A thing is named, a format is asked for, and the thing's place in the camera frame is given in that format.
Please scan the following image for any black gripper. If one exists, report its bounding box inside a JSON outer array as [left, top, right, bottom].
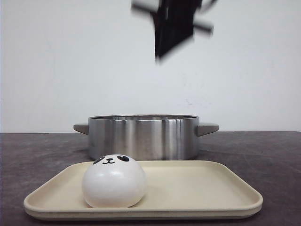
[[131, 0, 219, 65]]

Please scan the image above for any white panda bun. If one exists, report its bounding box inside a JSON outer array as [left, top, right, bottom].
[[82, 154, 147, 208]]

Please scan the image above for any stainless steel steamer pot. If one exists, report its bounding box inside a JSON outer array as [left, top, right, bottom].
[[73, 114, 219, 160]]

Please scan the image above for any cream rectangular tray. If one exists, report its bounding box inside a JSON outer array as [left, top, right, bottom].
[[24, 161, 263, 221]]

